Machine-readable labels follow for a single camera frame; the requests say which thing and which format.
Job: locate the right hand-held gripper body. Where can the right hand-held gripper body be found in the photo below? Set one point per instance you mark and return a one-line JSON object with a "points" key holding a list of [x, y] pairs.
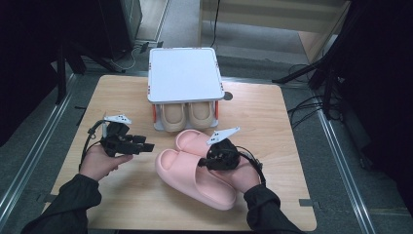
{"points": [[224, 156]]}

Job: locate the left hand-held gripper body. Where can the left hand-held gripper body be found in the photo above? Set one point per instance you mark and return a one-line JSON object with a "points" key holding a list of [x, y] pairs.
{"points": [[117, 143]]}

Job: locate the pink slipper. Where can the pink slipper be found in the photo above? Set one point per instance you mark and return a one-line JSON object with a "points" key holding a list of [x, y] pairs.
{"points": [[191, 141], [188, 182]]}

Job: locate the cream clog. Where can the cream clog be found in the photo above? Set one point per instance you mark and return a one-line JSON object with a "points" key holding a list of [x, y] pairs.
{"points": [[173, 117], [200, 113]]}

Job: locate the white shoe rack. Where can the white shoe rack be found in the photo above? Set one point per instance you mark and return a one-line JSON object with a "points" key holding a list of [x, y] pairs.
{"points": [[183, 73]]}

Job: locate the person's left hand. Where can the person's left hand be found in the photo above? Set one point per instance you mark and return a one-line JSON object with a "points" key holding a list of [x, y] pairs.
{"points": [[97, 164]]}

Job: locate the person's right hand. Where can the person's right hand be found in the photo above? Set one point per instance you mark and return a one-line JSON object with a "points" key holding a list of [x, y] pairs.
{"points": [[245, 177]]}

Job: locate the small black round disc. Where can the small black round disc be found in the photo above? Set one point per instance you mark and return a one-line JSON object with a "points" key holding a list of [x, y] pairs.
{"points": [[228, 96]]}

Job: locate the grey tape strip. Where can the grey tape strip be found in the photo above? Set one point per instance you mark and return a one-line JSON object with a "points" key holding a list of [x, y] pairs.
{"points": [[307, 203], [48, 198]]}

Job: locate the black metal stand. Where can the black metal stand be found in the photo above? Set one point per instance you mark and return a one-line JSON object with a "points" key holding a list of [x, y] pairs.
{"points": [[61, 74], [328, 74]]}

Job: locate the black cabinet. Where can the black cabinet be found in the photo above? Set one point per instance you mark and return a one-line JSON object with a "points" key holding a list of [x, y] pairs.
{"points": [[120, 26]]}

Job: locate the light wooden cabinet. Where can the light wooden cabinet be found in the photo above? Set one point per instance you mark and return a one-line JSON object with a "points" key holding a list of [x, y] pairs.
{"points": [[276, 16]]}

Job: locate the metal floor rail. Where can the metal floor rail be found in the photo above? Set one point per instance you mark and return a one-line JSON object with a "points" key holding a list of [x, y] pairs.
{"points": [[32, 156], [347, 175]]}

